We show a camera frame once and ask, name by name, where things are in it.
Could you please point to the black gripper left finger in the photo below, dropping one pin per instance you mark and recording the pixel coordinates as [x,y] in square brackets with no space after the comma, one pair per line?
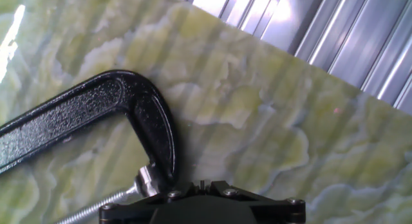
[135,209]

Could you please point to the black cast iron C-clamp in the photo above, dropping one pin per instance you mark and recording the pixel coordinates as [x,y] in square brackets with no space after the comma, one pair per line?
[96,105]

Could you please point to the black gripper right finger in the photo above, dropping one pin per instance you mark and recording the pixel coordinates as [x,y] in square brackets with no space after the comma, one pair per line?
[277,209]

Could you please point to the green marble pattern mat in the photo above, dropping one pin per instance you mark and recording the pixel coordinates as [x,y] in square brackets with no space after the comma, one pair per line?
[257,121]

